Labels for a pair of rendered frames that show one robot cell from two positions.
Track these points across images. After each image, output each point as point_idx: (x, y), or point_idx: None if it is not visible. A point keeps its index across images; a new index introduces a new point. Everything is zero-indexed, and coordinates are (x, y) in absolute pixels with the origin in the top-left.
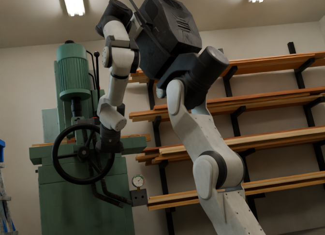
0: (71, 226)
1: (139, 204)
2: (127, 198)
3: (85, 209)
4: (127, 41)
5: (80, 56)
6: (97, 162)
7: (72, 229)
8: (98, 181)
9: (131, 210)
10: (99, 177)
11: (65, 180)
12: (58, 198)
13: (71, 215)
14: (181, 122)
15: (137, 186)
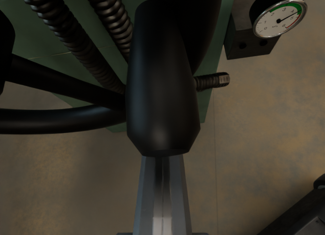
0: (90, 78)
1: (244, 56)
2: (219, 30)
3: (110, 57)
4: None
5: None
6: (96, 9)
7: (95, 81)
8: None
9: (220, 51)
10: (123, 122)
11: None
12: (26, 41)
13: (81, 67)
14: None
15: (262, 36)
